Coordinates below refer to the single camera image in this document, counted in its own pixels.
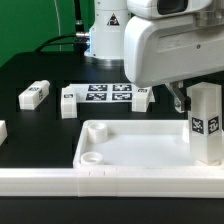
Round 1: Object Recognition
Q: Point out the thin white cable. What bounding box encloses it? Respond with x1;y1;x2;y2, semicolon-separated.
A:
53;0;63;52

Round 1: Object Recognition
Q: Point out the white marker base plate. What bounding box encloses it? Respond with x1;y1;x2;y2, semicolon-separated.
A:
68;83;156;104

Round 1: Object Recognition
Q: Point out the white L-shaped fence wall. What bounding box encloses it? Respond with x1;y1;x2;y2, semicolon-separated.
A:
0;165;224;198

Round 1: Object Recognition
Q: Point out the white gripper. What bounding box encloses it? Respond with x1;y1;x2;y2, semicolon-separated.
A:
124;15;224;113

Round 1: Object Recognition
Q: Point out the black cable on table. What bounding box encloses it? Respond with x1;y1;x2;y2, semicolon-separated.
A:
34;31;91;54

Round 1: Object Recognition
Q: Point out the white desk tabletop tray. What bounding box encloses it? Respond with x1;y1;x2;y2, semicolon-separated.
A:
73;120;224;168

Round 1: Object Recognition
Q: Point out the white block at left edge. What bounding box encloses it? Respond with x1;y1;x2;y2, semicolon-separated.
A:
0;120;7;146

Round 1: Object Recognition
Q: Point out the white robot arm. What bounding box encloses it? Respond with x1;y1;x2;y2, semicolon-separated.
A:
85;0;224;111

